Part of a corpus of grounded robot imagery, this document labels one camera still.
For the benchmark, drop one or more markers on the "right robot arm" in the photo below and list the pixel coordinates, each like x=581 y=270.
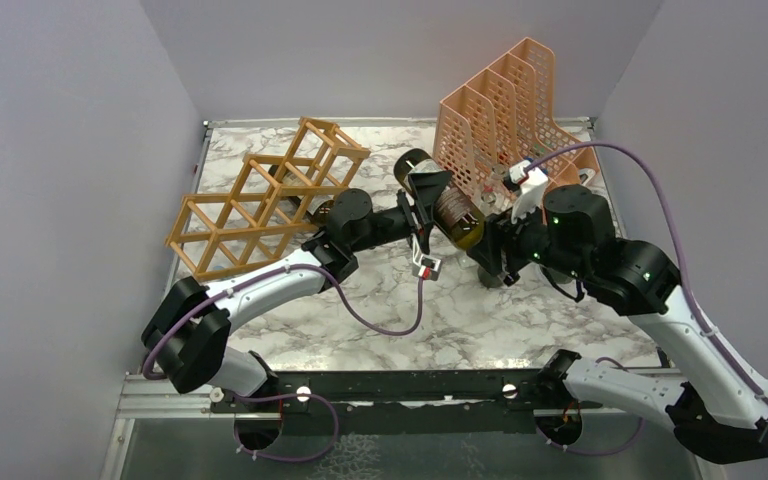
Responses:
x=718 y=410

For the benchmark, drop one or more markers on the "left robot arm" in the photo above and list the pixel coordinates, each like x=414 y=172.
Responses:
x=187 y=337

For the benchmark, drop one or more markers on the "wooden wine rack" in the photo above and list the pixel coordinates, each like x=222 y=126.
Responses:
x=218 y=235

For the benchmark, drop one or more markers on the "clear round glass bottle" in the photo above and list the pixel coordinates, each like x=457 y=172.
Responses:
x=555 y=278

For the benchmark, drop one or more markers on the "dark wine bottle black neck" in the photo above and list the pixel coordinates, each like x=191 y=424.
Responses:
x=492 y=275

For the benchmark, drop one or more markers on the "green wine bottle white label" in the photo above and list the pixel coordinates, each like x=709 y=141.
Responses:
x=319 y=206

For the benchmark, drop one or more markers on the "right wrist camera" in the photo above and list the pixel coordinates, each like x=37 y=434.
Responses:
x=529 y=184

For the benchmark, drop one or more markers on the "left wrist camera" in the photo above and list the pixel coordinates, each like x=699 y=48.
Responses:
x=425 y=267

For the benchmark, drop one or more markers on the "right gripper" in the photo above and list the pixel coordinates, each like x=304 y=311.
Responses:
x=500 y=230

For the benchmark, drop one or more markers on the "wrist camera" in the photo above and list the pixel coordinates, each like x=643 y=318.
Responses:
x=529 y=184
x=425 y=267

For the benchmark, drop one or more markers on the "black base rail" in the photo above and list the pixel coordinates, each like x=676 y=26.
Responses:
x=318 y=403

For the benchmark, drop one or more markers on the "orange plastic file organizer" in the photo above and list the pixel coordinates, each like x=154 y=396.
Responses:
x=502 y=114

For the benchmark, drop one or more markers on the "green wine bottle silver neck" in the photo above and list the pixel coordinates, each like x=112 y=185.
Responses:
x=455 y=214

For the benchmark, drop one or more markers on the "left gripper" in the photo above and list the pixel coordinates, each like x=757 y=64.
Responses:
x=426 y=190

